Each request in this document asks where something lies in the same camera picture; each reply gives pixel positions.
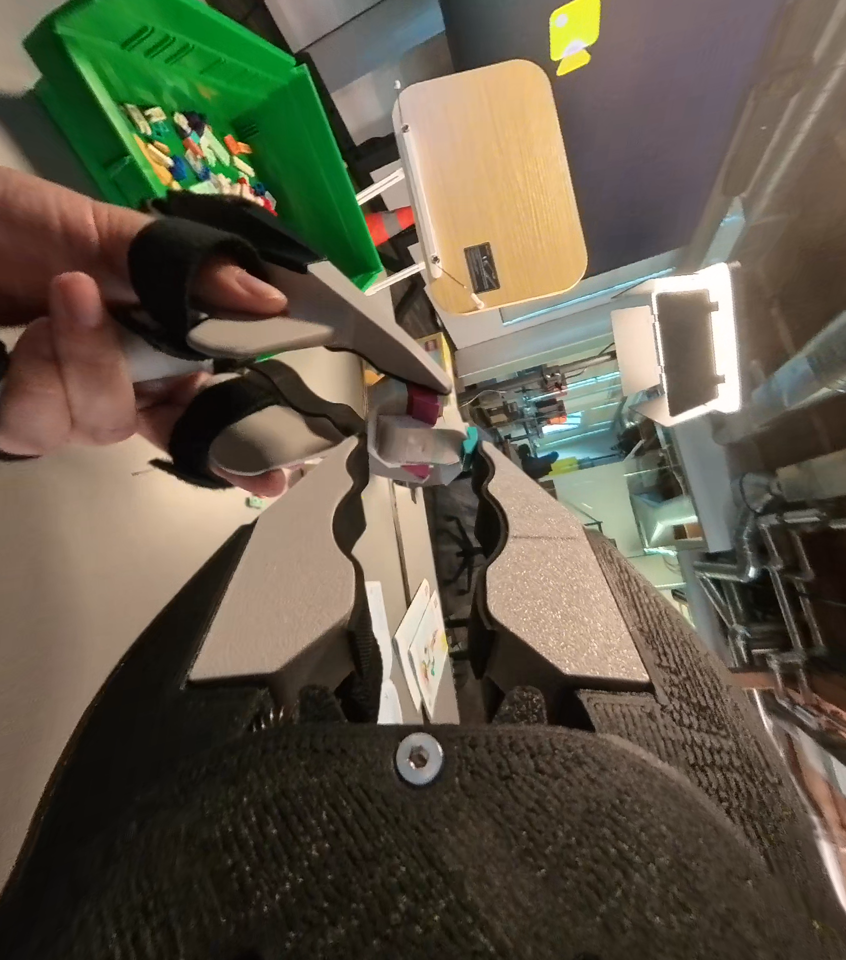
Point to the black office chair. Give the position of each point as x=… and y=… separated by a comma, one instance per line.
x=460, y=551

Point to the orange traffic cone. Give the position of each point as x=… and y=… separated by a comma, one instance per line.
x=391, y=223

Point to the pile of loose lego bricks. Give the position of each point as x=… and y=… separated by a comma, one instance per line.
x=198, y=150

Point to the green plastic bin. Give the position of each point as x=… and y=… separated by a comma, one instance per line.
x=295, y=150

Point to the person's left hand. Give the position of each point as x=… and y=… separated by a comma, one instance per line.
x=55, y=240

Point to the light wooden table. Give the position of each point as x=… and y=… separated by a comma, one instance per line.
x=498, y=165

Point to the wide silver ceiling duct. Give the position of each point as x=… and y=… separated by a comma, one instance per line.
x=843, y=352

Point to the yellow wall sign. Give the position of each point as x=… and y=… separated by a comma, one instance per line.
x=573, y=30

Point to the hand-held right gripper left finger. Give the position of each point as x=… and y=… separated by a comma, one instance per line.
x=280, y=592

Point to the lego instruction booklet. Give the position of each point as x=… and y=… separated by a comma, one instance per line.
x=427, y=652

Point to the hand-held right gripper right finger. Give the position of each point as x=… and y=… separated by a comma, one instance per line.
x=565, y=600

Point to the metal pipe bracket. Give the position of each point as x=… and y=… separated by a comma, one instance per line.
x=775, y=570

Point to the lego bird model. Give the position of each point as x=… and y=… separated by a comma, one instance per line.
x=408, y=446

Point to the white ceiling light fixture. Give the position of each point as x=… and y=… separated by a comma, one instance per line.
x=723, y=337

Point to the white paper sheet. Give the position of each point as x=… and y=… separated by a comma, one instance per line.
x=382, y=645

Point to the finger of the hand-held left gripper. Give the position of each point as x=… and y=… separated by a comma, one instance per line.
x=363, y=322
x=273, y=442

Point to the small loose lego piece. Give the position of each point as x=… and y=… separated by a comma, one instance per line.
x=254, y=501

